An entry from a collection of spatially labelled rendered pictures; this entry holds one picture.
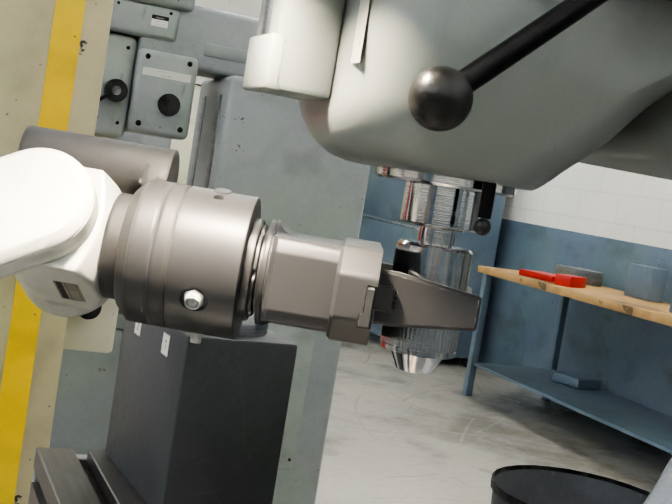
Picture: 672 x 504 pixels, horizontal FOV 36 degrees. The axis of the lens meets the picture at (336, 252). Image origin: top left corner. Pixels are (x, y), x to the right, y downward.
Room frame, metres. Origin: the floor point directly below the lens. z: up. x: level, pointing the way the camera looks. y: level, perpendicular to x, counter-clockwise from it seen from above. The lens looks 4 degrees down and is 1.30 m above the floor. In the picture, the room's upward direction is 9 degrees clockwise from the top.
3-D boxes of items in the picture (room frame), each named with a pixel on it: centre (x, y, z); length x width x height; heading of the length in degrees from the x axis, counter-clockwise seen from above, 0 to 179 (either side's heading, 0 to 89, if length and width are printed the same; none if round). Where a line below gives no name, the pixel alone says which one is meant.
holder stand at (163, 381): (1.11, 0.13, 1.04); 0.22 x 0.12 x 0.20; 28
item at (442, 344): (0.62, -0.06, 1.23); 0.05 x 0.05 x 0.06
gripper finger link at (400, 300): (0.59, -0.06, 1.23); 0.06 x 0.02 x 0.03; 89
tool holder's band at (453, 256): (0.62, -0.06, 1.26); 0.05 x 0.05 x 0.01
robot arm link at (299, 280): (0.63, 0.03, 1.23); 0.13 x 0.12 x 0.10; 179
